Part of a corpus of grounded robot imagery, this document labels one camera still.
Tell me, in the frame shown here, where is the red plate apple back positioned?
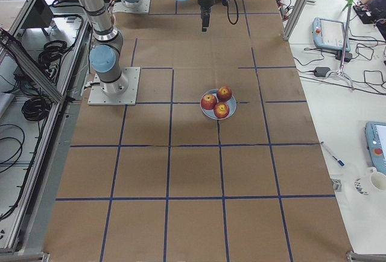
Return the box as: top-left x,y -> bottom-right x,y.
216,86 -> 232,102

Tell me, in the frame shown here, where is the small tripod stand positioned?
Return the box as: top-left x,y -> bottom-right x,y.
326,0 -> 355,91

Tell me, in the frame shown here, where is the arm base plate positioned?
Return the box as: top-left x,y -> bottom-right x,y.
112,0 -> 151,14
87,67 -> 141,106

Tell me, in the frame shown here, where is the blue white pen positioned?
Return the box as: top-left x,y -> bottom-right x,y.
320,141 -> 345,167

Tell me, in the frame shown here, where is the red plate apple left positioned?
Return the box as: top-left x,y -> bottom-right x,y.
200,94 -> 218,110

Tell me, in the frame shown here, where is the red plate apple front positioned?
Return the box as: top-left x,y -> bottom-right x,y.
214,102 -> 230,120

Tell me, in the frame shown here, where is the white mug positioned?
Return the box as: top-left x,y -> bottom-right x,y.
354,167 -> 385,196

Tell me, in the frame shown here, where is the black power adapter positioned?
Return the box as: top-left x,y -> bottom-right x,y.
313,66 -> 331,77

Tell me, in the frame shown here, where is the blue teach pendant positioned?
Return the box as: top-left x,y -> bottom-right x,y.
312,18 -> 346,51
365,121 -> 386,174

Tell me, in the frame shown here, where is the red plate apple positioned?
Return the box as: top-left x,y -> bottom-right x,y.
200,94 -> 218,110
214,102 -> 230,120
216,86 -> 232,102

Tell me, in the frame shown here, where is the aluminium frame post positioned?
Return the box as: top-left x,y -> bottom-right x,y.
281,0 -> 307,41

